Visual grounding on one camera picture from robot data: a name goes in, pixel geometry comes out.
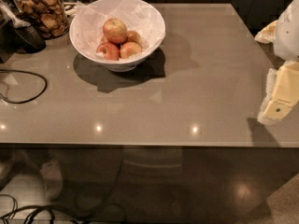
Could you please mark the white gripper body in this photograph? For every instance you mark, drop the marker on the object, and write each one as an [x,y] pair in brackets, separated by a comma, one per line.
[288,32]

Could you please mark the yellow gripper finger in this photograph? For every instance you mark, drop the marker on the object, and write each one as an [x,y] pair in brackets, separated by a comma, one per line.
[282,93]

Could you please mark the red yellow apple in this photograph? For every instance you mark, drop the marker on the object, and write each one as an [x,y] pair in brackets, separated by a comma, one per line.
[115,31]

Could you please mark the white paper bowl liner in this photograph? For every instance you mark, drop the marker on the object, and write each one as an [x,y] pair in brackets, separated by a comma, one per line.
[140,17]

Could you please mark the back right red apple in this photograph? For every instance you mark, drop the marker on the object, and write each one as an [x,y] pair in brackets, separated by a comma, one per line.
[134,36]

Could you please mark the front right red apple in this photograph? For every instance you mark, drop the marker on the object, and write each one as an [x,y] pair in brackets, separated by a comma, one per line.
[129,49]

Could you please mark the white ceramic bowl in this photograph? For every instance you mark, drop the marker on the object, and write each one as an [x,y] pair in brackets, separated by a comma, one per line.
[84,31]

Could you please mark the front left red apple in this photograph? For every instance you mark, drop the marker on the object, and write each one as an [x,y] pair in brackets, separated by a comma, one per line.
[108,51]

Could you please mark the glass jar of dried chips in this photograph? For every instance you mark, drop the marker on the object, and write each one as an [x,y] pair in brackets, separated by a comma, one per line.
[50,17]

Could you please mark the black kitchen appliance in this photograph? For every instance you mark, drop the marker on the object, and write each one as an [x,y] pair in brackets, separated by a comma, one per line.
[22,30]

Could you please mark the white cloth on floor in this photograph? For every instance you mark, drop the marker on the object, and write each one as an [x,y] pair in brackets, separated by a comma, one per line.
[22,198]

